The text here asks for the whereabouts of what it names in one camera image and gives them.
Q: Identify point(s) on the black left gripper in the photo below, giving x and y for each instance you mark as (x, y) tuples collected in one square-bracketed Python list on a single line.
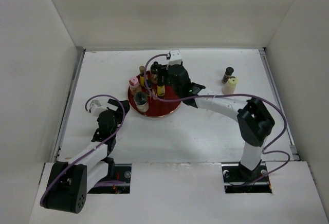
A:
[(119, 113)]

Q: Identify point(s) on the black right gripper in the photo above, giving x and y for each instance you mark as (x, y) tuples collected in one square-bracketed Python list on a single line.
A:
[(164, 71)]

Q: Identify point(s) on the round-top black lid glass jar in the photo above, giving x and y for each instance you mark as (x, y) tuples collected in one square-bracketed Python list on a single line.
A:
[(154, 72)]

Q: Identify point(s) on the tall gold-cap sauce bottle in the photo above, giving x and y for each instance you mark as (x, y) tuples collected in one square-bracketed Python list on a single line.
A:
[(160, 86)]

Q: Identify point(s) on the small dark-label spice bottle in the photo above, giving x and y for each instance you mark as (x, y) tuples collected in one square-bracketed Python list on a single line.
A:
[(148, 85)]

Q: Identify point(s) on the black knob lid jar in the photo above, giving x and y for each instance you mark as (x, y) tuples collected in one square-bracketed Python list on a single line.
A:
[(141, 101)]

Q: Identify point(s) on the yellow-label gold-cap bottle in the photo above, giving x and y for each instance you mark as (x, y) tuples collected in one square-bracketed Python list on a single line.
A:
[(142, 76)]

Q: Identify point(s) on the pink-lid glass shaker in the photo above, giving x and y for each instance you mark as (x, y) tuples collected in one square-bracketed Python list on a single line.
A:
[(134, 86)]

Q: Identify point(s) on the black-cap spice jar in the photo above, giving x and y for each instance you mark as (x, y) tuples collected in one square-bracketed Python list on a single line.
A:
[(227, 74)]

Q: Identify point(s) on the yellow-lid white shaker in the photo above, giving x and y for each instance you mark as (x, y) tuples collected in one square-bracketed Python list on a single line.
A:
[(230, 86)]

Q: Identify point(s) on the small black-cap spice bottle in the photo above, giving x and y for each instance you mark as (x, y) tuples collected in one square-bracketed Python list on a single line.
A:
[(153, 95)]

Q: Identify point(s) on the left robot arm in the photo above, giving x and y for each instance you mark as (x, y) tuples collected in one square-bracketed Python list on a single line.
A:
[(92, 170)]

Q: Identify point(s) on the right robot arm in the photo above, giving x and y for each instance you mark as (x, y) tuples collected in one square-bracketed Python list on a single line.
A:
[(254, 120)]

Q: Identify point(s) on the red round lacquer tray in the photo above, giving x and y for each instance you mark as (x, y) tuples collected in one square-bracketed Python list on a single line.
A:
[(157, 108)]

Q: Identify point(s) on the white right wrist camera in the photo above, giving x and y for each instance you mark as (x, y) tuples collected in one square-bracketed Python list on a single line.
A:
[(174, 58)]

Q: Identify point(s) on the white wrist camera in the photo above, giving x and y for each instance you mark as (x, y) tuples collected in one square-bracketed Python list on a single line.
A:
[(174, 58), (95, 108)]

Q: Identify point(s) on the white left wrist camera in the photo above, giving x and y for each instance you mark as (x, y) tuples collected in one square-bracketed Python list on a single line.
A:
[(95, 108)]

